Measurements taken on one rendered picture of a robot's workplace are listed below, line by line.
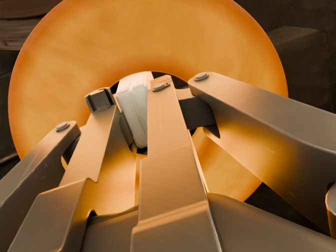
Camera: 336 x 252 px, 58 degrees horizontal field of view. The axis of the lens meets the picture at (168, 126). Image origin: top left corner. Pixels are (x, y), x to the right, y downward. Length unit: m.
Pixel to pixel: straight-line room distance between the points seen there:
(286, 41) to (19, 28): 0.31
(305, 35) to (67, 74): 0.31
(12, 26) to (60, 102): 0.24
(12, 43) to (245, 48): 0.30
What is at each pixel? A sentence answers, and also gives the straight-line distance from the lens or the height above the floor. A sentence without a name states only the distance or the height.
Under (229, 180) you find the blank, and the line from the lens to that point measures 0.19.
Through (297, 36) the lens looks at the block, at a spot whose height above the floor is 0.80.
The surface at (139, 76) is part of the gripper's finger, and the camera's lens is 0.15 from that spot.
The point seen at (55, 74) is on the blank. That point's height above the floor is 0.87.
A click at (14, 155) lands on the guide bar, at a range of 0.55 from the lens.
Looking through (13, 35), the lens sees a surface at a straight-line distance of 0.40.
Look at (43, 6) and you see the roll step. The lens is 0.37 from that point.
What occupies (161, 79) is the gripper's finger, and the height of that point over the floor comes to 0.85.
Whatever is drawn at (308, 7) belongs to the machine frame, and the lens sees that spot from 0.52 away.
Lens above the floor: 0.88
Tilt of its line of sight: 21 degrees down
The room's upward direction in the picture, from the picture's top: 20 degrees counter-clockwise
